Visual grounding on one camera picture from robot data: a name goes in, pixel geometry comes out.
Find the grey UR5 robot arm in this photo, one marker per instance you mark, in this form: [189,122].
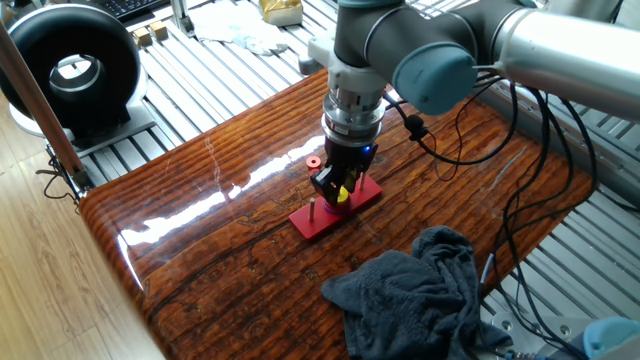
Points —
[425,35]

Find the golden foil packet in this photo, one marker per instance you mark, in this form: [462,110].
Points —
[280,12]

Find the brown frame post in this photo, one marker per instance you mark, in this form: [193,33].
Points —
[40,100]

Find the yellow Hanoi disc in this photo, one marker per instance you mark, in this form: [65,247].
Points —
[344,196]

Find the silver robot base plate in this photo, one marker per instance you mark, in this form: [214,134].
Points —
[565,330]

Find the black keyboard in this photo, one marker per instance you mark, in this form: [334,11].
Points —
[125,7]

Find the white cloth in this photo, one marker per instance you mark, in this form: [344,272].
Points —
[225,20]

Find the red Hanoi base with pegs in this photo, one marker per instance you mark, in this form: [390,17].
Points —
[310,227]

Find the small orange Hanoi disc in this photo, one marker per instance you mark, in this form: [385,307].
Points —
[308,163]

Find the aluminium stand post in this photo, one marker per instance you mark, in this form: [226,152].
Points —
[181,17]

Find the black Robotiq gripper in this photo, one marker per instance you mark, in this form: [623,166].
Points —
[350,155]

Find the large purple Hanoi disc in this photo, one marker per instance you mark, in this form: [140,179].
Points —
[334,210]

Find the small wooden cube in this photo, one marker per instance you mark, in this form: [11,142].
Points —
[159,30]
[141,37]

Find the dark grey cloth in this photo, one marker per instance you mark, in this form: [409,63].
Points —
[400,290]

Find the small red Hanoi disc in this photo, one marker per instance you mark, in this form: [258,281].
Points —
[313,172]

